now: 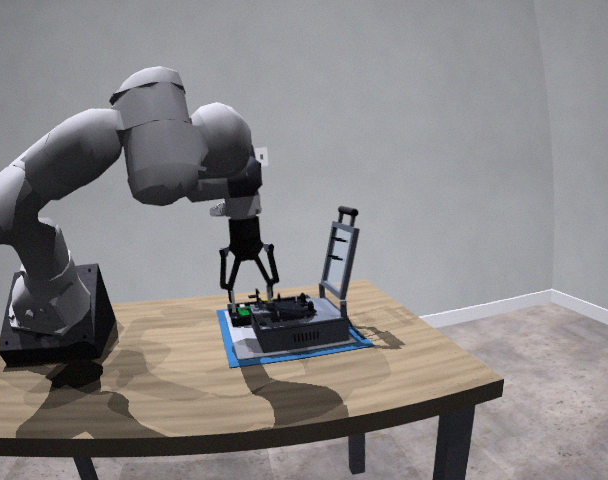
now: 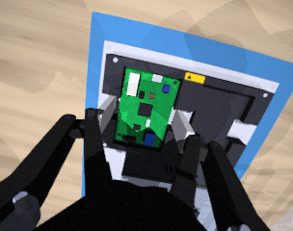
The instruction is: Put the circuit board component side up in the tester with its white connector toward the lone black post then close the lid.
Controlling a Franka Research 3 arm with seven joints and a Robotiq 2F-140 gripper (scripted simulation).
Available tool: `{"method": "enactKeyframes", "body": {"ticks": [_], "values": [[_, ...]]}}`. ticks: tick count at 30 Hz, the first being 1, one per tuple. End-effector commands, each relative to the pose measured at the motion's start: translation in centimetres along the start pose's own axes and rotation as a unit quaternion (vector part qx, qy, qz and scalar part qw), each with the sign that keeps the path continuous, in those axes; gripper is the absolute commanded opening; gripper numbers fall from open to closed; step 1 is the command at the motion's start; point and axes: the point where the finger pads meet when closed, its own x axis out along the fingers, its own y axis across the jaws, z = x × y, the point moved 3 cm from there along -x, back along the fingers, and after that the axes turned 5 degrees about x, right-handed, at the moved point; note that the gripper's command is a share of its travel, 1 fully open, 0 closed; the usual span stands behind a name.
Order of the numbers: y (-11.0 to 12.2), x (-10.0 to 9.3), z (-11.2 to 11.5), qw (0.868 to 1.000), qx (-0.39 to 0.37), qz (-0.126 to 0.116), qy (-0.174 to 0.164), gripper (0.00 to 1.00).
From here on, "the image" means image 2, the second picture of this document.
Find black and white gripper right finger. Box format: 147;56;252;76
157;109;271;231

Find green circuit board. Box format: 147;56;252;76
114;66;181;149

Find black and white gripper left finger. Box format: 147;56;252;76
0;95;124;231

